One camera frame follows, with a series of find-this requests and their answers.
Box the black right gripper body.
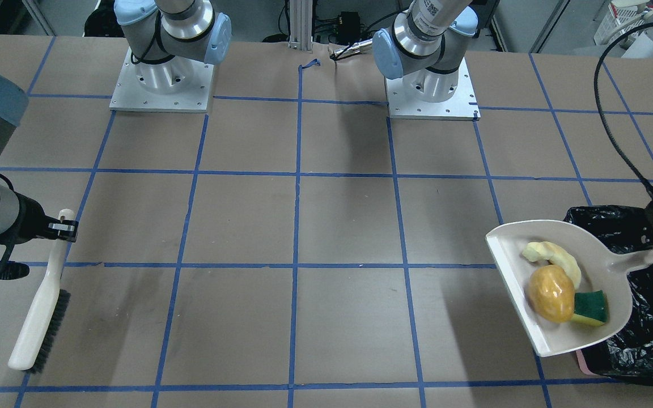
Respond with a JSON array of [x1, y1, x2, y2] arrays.
[[0, 211, 79, 281]]

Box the beige hand brush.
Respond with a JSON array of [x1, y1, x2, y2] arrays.
[[7, 209, 78, 373]]

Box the beige plastic dustpan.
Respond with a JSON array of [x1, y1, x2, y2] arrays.
[[485, 220, 653, 356]]

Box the yellow green sponge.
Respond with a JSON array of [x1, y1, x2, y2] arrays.
[[570, 290, 608, 327]]

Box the pale apple peel slice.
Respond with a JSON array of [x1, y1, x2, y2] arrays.
[[521, 242, 582, 289]]

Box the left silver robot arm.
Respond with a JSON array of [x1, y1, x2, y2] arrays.
[[371, 1, 653, 230]]

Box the black trash bag bin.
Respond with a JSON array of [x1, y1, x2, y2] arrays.
[[564, 206, 653, 386]]

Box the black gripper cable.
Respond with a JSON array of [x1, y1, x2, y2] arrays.
[[594, 20, 653, 202]]

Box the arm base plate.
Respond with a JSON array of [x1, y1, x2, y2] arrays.
[[384, 59, 481, 121], [109, 51, 216, 113]]

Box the aluminium frame post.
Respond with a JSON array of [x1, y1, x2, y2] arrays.
[[287, 0, 315, 53]]

